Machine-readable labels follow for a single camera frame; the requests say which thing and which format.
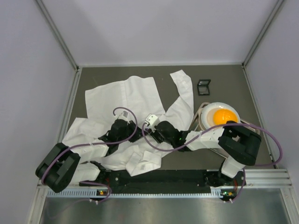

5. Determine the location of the metal tray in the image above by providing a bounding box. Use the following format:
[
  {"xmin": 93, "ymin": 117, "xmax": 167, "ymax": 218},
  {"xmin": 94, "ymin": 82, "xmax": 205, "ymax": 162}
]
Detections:
[{"xmin": 186, "ymin": 103, "xmax": 261, "ymax": 166}]

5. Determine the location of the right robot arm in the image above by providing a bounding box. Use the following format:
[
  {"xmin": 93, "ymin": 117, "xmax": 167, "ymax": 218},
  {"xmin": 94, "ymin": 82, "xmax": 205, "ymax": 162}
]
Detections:
[{"xmin": 142, "ymin": 121, "xmax": 261, "ymax": 179}]

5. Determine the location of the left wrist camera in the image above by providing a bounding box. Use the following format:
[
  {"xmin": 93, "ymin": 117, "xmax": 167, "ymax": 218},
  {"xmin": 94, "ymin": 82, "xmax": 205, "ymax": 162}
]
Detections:
[{"xmin": 118, "ymin": 111, "xmax": 128, "ymax": 120}]

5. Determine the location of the white shirt garment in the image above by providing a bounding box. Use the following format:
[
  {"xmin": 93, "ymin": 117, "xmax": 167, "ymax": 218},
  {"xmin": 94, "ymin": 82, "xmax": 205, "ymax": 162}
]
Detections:
[{"xmin": 62, "ymin": 70, "xmax": 194, "ymax": 176}]

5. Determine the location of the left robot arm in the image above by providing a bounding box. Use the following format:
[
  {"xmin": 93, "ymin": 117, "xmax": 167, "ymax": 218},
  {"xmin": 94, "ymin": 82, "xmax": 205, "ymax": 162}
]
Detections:
[{"xmin": 36, "ymin": 119, "xmax": 142, "ymax": 193}]

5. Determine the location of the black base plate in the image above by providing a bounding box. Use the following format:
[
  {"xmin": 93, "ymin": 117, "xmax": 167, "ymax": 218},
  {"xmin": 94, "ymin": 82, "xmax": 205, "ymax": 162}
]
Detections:
[{"xmin": 94, "ymin": 170, "xmax": 243, "ymax": 194}]

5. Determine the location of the grey cable duct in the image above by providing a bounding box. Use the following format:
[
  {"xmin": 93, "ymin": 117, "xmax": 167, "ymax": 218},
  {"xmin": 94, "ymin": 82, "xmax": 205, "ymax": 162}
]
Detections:
[{"xmin": 46, "ymin": 188, "xmax": 234, "ymax": 199}]

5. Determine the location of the white bowl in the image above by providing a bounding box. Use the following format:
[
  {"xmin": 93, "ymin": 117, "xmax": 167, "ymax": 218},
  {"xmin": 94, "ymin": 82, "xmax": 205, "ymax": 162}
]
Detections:
[{"xmin": 200, "ymin": 102, "xmax": 241, "ymax": 129}]

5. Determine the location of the small black open box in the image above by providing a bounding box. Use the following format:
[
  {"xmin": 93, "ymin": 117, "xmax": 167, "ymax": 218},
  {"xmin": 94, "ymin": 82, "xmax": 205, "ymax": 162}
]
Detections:
[{"xmin": 197, "ymin": 79, "xmax": 211, "ymax": 96}]

